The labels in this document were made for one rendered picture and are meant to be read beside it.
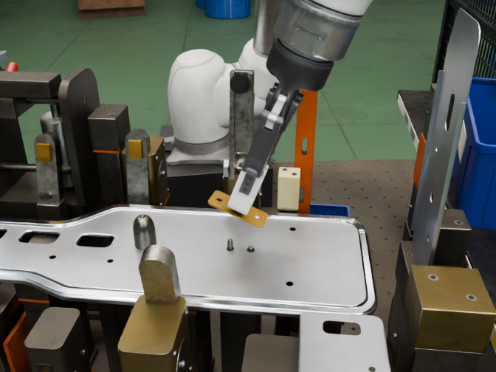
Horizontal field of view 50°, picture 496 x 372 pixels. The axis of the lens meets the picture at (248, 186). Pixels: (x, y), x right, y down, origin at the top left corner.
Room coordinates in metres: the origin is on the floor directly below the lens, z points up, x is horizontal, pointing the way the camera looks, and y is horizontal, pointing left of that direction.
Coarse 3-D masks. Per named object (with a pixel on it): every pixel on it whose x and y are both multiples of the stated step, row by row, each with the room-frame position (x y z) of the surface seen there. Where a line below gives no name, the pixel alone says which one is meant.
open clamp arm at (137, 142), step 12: (132, 132) 0.81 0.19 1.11; (144, 132) 0.82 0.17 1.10; (132, 144) 0.80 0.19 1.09; (144, 144) 0.80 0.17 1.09; (132, 156) 0.79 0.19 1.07; (144, 156) 0.80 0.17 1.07; (132, 168) 0.80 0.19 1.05; (144, 168) 0.80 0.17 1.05; (132, 180) 0.79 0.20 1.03; (144, 180) 0.79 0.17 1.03; (132, 192) 0.79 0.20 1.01; (144, 192) 0.79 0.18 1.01; (144, 204) 0.78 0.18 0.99
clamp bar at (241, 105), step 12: (240, 72) 0.80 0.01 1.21; (252, 72) 0.79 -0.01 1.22; (240, 84) 0.76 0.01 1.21; (252, 84) 0.78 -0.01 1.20; (240, 96) 0.79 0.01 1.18; (252, 96) 0.78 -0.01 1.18; (240, 108) 0.79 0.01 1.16; (252, 108) 0.78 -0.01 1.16; (240, 120) 0.79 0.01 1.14; (252, 120) 0.78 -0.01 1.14; (240, 132) 0.78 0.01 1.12; (252, 132) 0.78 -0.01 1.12; (240, 144) 0.78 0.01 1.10
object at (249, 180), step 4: (248, 168) 0.59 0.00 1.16; (248, 172) 0.59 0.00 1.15; (252, 172) 0.59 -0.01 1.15; (256, 172) 0.59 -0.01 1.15; (244, 176) 0.61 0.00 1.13; (248, 176) 0.61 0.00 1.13; (252, 176) 0.60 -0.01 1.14; (244, 180) 0.61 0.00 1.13; (248, 180) 0.61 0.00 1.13; (252, 180) 0.60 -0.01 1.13; (244, 184) 0.61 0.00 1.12; (248, 184) 0.61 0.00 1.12; (252, 184) 0.60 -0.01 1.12; (240, 188) 0.61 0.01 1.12; (244, 188) 0.61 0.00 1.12; (248, 188) 0.61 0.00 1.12; (244, 192) 0.61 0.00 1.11; (248, 192) 0.61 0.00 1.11
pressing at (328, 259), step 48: (0, 240) 0.66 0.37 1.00; (192, 240) 0.66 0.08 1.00; (240, 240) 0.66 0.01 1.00; (288, 240) 0.66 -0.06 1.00; (336, 240) 0.66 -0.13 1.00; (48, 288) 0.55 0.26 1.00; (96, 288) 0.55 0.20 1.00; (192, 288) 0.55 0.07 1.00; (240, 288) 0.55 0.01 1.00; (288, 288) 0.55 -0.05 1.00; (336, 288) 0.55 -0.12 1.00
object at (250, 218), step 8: (216, 192) 0.66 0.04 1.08; (208, 200) 0.63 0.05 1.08; (216, 200) 0.64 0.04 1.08; (224, 200) 0.64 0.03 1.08; (224, 208) 0.62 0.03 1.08; (256, 208) 0.65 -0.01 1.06; (240, 216) 0.62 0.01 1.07; (248, 216) 0.62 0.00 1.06; (264, 216) 0.63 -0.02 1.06; (256, 224) 0.61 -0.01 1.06
